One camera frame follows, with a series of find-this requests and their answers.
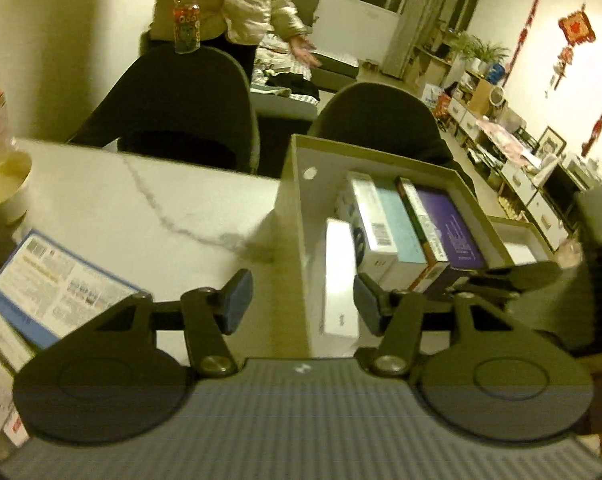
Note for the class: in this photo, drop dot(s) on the black chair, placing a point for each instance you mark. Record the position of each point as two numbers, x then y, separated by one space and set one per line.
381 115
181 95

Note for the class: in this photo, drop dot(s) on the long white box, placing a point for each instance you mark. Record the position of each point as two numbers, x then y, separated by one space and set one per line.
338 280

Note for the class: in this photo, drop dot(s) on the red label drink bottle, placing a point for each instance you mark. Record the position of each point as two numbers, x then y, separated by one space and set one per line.
187 25

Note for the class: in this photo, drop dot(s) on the beige cardboard box lid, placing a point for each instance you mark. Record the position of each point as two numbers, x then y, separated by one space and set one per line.
518 252

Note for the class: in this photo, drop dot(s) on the white marble desktop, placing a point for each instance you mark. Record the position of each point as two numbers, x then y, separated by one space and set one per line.
131 210

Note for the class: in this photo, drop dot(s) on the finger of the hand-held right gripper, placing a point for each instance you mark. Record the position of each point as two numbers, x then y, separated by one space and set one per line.
521 272

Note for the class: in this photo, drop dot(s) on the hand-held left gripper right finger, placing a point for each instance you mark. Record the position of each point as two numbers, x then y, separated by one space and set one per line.
368 305

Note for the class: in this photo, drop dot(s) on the purple box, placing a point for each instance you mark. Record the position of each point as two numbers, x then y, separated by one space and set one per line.
451 230

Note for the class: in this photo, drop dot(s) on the red knot decoration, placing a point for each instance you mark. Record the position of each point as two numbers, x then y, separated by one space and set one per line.
577 27

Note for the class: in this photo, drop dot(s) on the blue bordered white box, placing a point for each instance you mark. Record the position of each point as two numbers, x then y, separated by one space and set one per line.
56 280

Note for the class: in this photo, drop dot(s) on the white cabinet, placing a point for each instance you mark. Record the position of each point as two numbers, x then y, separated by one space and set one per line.
541 210

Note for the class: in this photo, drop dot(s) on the white box dark print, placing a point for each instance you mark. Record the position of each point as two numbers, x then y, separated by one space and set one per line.
348 215

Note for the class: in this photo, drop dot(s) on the cream bowl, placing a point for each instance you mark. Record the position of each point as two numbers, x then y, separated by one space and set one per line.
6 185

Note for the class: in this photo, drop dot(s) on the curtain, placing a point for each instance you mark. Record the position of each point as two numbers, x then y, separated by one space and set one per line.
416 25

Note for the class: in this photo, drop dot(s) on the white and light blue box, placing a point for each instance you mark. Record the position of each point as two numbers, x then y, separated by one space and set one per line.
376 220

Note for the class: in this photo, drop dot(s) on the picture frame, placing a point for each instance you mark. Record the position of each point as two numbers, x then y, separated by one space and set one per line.
551 141

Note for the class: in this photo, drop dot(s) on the beige cardboard storage box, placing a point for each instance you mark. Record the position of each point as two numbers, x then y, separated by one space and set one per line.
313 195

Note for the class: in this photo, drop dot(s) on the grey sofa bed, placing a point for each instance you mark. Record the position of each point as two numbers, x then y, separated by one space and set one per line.
281 105

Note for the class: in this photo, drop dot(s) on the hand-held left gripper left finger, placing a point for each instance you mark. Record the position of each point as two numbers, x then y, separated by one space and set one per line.
236 300

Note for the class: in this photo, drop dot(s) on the round mirror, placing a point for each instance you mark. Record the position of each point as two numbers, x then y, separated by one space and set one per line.
496 95

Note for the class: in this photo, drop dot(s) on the potted plant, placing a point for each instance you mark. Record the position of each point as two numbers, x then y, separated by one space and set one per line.
481 52

